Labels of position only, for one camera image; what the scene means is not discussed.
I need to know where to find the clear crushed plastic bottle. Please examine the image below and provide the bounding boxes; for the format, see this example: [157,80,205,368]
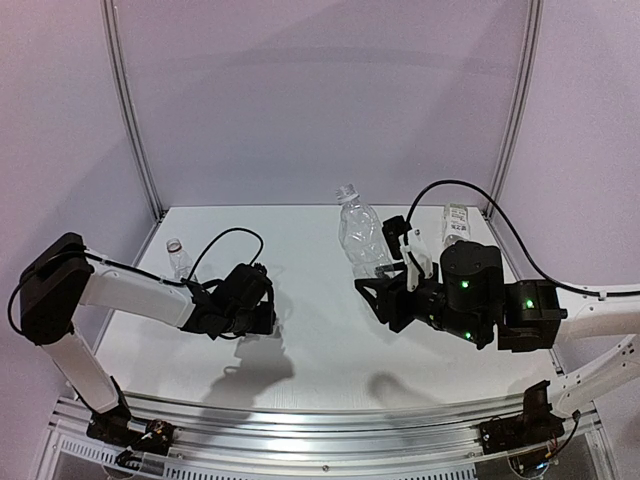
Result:
[336,184,397,279]

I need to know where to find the red label plastic bottle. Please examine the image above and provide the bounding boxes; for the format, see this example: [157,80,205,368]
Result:
[166,238,198,281]

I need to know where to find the white label bottle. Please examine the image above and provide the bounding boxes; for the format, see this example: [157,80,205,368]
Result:
[442,203,471,249]

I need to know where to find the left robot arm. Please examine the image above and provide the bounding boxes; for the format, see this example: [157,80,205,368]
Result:
[7,232,277,423]

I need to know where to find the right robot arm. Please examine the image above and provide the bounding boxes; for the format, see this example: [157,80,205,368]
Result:
[354,241,639,417]

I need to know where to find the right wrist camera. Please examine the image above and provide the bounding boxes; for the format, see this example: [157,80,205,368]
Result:
[382,215,434,292]

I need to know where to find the front aluminium rail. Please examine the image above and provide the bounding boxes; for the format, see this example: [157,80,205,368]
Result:
[34,394,544,479]

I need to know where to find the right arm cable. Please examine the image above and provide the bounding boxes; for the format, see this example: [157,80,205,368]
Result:
[405,178,640,301]

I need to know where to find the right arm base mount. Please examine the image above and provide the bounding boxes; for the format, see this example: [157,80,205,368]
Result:
[478,380,581,459]

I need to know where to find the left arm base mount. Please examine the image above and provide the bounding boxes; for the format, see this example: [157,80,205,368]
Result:
[86,377,176,469]

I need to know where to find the right aluminium frame post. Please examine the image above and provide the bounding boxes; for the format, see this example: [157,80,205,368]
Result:
[490,0,544,200]

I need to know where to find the aluminium frame post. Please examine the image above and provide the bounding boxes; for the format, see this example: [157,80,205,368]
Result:
[490,0,544,200]
[100,0,166,223]

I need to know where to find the left aluminium frame post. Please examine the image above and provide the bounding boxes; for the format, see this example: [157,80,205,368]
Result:
[100,0,166,223]

